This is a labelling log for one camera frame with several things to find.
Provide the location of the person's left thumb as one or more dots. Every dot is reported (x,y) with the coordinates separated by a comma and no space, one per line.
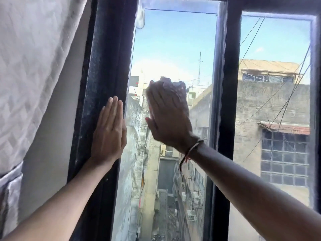
(124,138)

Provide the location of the person's right forearm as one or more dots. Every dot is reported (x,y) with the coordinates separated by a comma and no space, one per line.
(250,198)

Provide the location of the person's left forearm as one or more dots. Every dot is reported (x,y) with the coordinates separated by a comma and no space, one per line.
(62,205)

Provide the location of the rusty metal awning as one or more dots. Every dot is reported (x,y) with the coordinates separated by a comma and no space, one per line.
(286,127)

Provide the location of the thin rooftop antenna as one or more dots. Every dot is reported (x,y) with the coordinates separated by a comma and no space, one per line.
(200,67)

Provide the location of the white textured curtain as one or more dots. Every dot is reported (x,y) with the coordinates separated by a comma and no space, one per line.
(32,72)

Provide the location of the narrow glass window pane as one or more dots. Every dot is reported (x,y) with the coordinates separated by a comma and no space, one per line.
(173,42)

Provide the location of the grid-paned building window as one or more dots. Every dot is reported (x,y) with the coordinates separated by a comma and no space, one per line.
(284,158)

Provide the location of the wide glass window pane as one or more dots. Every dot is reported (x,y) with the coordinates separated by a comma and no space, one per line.
(275,40)

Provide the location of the beige concrete building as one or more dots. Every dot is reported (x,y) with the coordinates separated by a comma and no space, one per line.
(250,110)

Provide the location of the white air conditioner unit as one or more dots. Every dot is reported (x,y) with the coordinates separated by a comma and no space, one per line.
(183,196)
(191,215)

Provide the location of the white fabric with grey edge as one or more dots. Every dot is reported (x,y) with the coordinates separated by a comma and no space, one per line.
(11,198)

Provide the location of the person's right thumb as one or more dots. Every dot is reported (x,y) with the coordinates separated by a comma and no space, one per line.
(151,125)

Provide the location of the black window frame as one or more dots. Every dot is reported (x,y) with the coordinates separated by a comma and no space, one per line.
(105,60)

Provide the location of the person's right hand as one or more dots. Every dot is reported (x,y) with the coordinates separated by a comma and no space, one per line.
(170,125)

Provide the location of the person's left hand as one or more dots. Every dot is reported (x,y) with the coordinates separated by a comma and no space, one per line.
(107,138)

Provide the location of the white cleaning cloth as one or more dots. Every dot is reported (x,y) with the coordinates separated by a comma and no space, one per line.
(181,91)

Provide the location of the grey weathered building wall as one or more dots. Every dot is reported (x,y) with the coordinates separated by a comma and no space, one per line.
(130,173)

